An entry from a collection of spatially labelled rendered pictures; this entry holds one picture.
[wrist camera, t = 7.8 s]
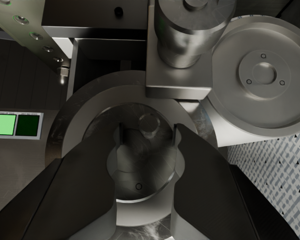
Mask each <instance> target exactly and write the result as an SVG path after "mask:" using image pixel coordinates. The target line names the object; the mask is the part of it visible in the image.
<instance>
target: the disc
mask: <svg viewBox="0 0 300 240"><path fill-rule="evenodd" d="M145 74H146V71H142V70H124V71H118V72H113V73H110V74H106V75H103V76H101V77H98V78H96V79H94V80H92V81H90V82H89V83H87V84H85V85H84V86H83V87H81V88H80V89H79V90H77V91H76V92H75V93H74V94H73V95H72V96H71V97H70V98H69V99H68V100H67V101H66V102H65V104H64V105H63V106H62V107H61V109H60V111H59V112H58V114H57V116H56V117H55V119H54V121H53V124H52V126H51V128H50V131H49V134H48V138H47V142H46V148H45V168H46V167H47V166H48V165H49V164H50V163H51V162H53V161H54V160H55V159H61V148H62V142H63V138H64V135H65V132H66V129H67V127H68V125H69V123H70V121H71V119H72V118H73V116H74V115H75V114H76V112H77V111H78V110H79V109H80V108H81V106H82V105H83V104H85V103H86V102H87V101H88V100H89V99H91V98H92V97H94V96H95V95H97V94H99V93H100V92H102V91H105V90H107V89H110V88H113V87H117V86H122V85H143V86H145ZM175 100H176V101H177V102H178V103H179V104H180V105H181V106H182V107H183V108H184V109H185V110H186V111H187V113H188V114H189V115H190V117H191V119H192V120H193V122H194V124H195V127H196V129H197V132H198V135H199V136H200V137H202V138H203V139H204V140H206V141H207V142H208V143H209V144H211V145H212V146H213V147H214V148H216V149H217V150H219V149H218V142H217V137H216V133H215V130H214V127H213V125H212V122H211V120H210V118H209V116H208V114H207V112H206V110H205V109H204V107H203V106H202V105H201V103H200V102H199V101H198V100H193V99H175ZM170 220H171V214H169V215H168V216H166V217H165V218H163V219H161V220H159V221H156V222H154V223H151V224H147V225H142V226H136V227H124V226H117V225H116V230H115V232H114V234H113V235H112V236H111V237H110V238H109V239H108V240H165V239H167V238H169V237H171V236H172V235H171V232H170Z"/></svg>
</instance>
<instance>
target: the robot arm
mask: <svg viewBox="0 0 300 240"><path fill-rule="evenodd" d="M120 145H123V122H120V121H114V122H112V123H110V124H109V125H107V126H105V127H104V128H102V129H100V130H99V131H97V132H95V133H93V134H92V135H90V136H89V137H87V138H86V139H84V140H83V141H81V142H80V143H79V144H77V145H76V146H75V147H74V148H72V149H71V150H70V151H69V152H68V153H67V154H66V155H65V156H64V157H63V158H62V159H55V160H54V161H53V162H51V163H50V164H49V165H48V166H47V167H46V168H45V169H44V170H43V171H42V172H41V173H40V174H39V175H38V176H37V177H35V178H34V179H33V180H32V181H31V182H30V183H29V184H28V185H27V186H26V187H25V188H24V189H23V190H22V191H21V192H19V193H18V194H17V195H16V196H15V197H14V198H13V199H12V200H11V201H10V202H9V203H8V204H7V205H6V206H5V207H4V208H3V209H2V210H1V211H0V240H108V239H109V238H110V237H111V236H112V235H113V234H114V232H115V230H116V220H117V202H116V191H115V182H114V180H113V178H112V175H113V173H114V171H115V170H116V169H117V167H118V162H117V149H118V148H119V147H120ZM172 146H173V147H174V148H175V150H176V151H177V156H176V163H175V171H176V172H177V174H178V176H179V178H180V179H179V180H178V181H177V182H176V183H175V185H174V192H173V200H172V207H171V220H170V232H171V235H172V237H173V238H174V240H300V239H299V237H298V236H297V235H296V233H295V232H294V230H293V229H292V228H291V226H290V225H289V224H288V223H287V222H286V220H285V219H284V218H283V217H282V216H281V215H280V213H279V212H278V211H277V210H276V209H275V208H274V207H273V205H272V204H271V203H270V202H269V201H268V200H267V199H266V198H265V196H264V195H263V194H262V193H261V192H260V191H259V190H258V188H257V187H256V186H255V185H254V184H253V183H252V182H251V181H250V179H249V178H248V177H247V176H246V175H245V174H244V173H243V171H242V170H241V169H240V168H239V167H238V166H237V165H234V164H230V163H229V162H228V161H227V160H226V159H225V157H224V156H223V155H222V154H221V153H220V152H219V151H218V150H217V149H216V148H214V147H213V146H212V145H211V144H209V143H208V142H207V141H206V140H204V139H203V138H202V137H200V136H199V135H198V134H196V133H195V132H193V131H192V130H190V129H189V128H188V127H186V126H185V125H183V124H181V123H177V124H174V127H173V140H172Z"/></svg>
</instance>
